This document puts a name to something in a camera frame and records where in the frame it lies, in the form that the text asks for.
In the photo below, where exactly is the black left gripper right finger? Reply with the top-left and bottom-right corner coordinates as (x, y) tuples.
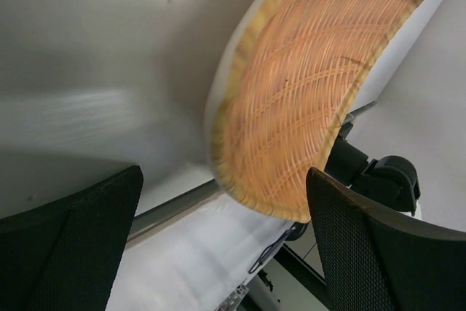
(306, 168), (465, 310)

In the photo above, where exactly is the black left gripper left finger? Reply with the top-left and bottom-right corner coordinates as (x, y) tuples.
(1, 165), (143, 310)

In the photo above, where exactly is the woven bamboo fan tray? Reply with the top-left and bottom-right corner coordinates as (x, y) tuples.
(205, 0), (424, 223)

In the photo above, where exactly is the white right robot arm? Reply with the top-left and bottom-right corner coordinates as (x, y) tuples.
(306, 125), (465, 310)

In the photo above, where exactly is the aluminium table edge rail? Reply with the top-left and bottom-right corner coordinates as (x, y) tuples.
(127, 101), (378, 241)

